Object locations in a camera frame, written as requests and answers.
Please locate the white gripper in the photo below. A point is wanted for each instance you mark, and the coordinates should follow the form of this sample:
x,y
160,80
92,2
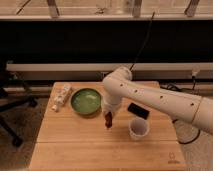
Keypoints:
x,y
109,108

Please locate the white tube with label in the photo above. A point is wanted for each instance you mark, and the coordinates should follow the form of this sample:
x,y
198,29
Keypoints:
x,y
61,97

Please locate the white ceramic cup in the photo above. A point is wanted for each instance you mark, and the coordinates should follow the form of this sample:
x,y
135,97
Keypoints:
x,y
138,128

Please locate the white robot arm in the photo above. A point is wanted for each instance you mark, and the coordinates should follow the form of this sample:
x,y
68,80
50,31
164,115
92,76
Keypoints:
x,y
190,108

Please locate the black office chair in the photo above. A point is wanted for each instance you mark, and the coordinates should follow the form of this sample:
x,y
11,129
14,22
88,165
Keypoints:
x,y
5,77

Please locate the green ceramic bowl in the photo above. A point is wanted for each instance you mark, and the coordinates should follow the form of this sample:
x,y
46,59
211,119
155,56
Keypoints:
x,y
86,101

